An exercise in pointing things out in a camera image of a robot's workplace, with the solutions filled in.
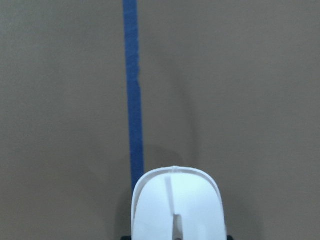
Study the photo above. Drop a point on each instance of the white computer mouse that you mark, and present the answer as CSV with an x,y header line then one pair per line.
x,y
177,203

